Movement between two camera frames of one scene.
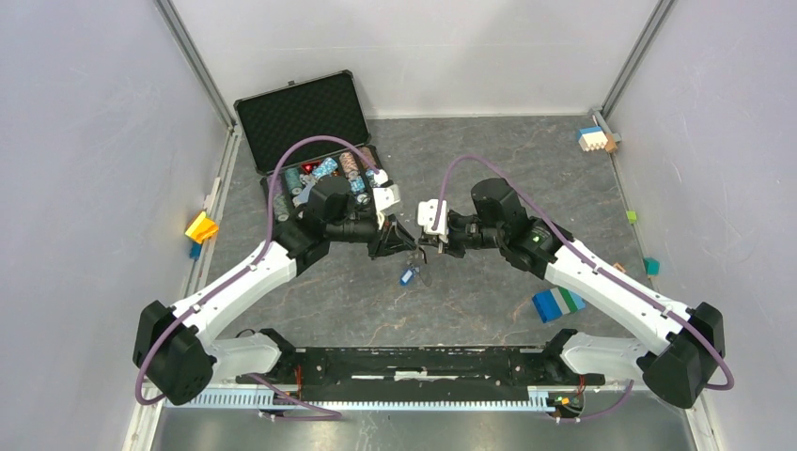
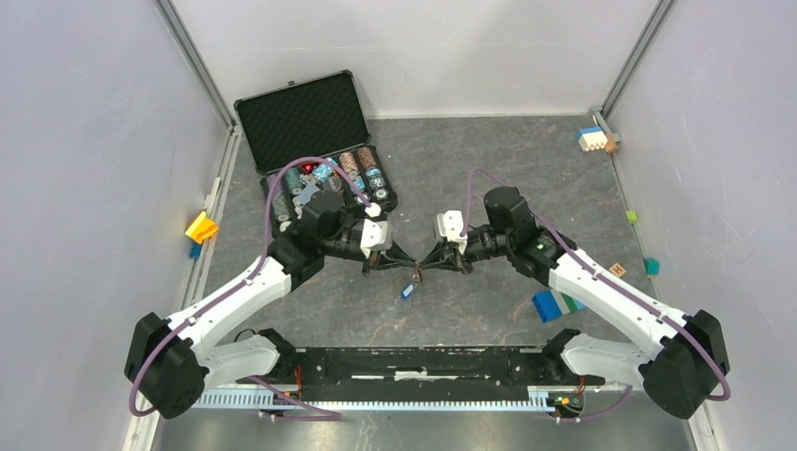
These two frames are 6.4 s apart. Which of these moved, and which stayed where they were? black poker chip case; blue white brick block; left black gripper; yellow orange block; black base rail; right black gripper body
Moved: left black gripper; right black gripper body
Stayed: blue white brick block; black base rail; black poker chip case; yellow orange block
